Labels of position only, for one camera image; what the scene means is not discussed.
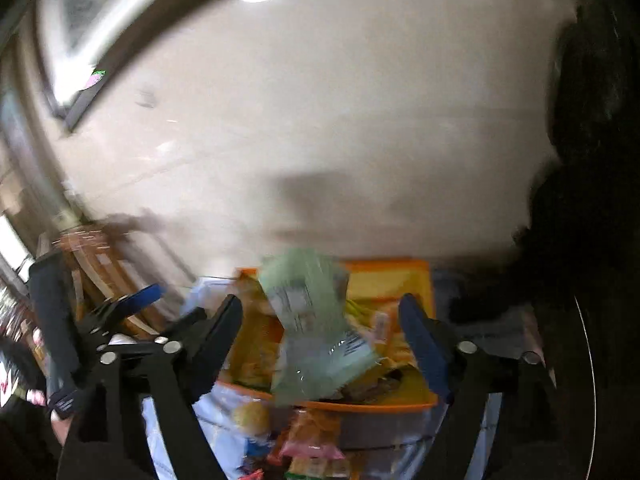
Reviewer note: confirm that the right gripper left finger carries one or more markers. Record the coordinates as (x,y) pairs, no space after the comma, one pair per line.
(175,377)

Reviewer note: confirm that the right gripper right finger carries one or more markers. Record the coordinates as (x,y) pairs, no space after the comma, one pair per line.
(454,375)

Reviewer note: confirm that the pale green snack packet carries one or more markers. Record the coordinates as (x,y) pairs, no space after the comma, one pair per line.
(320,352)

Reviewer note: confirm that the blue checked tablecloth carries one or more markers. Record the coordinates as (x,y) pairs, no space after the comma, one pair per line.
(392,446)

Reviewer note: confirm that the round white bun packet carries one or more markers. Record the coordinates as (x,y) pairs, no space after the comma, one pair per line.
(253,419)

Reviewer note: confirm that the carved brown wooden chair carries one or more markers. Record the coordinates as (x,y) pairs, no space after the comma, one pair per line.
(94,272)

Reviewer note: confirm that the orange cardboard box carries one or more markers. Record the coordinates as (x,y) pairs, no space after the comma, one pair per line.
(374,290)

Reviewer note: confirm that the pink snack packet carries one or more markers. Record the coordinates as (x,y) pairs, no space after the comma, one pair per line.
(313,434)

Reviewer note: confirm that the large framed painting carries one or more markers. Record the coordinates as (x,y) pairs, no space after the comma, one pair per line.
(83,45)

